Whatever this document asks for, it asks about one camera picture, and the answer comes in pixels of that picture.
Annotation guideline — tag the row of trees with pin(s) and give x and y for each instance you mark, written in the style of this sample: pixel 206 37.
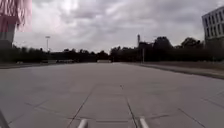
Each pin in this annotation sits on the row of trees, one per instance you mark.
pixel 116 53

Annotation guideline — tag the grey paved plaza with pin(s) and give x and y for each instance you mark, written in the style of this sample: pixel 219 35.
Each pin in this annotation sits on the grey paved plaza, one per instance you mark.
pixel 110 90

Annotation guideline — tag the tall tower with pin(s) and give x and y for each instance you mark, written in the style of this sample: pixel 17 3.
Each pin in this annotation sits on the tall tower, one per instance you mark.
pixel 138 39

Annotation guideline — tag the robot's own part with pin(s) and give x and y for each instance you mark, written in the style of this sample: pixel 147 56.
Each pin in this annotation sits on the robot's own part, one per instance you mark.
pixel 82 123
pixel 144 122

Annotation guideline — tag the floodlight mast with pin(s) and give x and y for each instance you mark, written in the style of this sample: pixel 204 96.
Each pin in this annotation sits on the floodlight mast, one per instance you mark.
pixel 47 43

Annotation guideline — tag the raised grass strip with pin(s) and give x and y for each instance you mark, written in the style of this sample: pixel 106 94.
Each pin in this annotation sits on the raised grass strip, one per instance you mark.
pixel 190 68

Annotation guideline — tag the large curved white building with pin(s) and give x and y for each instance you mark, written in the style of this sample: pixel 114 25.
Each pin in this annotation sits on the large curved white building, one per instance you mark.
pixel 214 24

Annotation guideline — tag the grey building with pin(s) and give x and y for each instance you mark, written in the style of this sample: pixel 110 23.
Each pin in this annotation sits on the grey building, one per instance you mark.
pixel 10 20

